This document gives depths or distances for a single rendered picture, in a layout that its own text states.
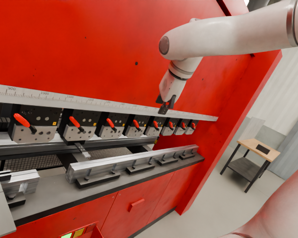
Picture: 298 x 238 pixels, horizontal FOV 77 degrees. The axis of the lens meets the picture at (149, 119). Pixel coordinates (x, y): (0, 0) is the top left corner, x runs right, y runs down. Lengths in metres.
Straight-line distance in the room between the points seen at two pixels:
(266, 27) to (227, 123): 1.97
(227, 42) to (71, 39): 0.53
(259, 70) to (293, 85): 5.54
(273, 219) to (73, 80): 0.75
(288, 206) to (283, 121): 7.40
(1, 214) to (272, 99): 7.68
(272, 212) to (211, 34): 0.37
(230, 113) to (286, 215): 2.04
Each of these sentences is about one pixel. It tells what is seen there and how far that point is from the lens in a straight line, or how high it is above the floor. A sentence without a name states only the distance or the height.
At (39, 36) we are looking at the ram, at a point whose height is 1.59.
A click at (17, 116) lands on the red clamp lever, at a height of 1.31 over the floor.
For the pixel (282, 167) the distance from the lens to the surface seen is 7.83.
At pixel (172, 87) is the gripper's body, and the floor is 1.61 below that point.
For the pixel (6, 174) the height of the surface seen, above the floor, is 1.00.
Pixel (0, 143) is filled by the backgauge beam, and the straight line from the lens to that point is 1.22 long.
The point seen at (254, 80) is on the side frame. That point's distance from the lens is 2.37.
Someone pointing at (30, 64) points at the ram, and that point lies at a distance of 0.76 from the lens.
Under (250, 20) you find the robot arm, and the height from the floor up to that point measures 1.81.
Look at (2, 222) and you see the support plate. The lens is 0.85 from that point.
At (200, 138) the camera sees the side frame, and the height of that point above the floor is 1.06.
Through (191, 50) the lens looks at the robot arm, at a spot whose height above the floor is 1.72.
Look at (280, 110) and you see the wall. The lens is 7.80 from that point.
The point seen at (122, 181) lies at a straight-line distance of 1.34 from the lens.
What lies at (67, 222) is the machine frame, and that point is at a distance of 1.23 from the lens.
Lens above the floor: 1.65
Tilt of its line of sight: 16 degrees down
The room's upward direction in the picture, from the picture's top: 24 degrees clockwise
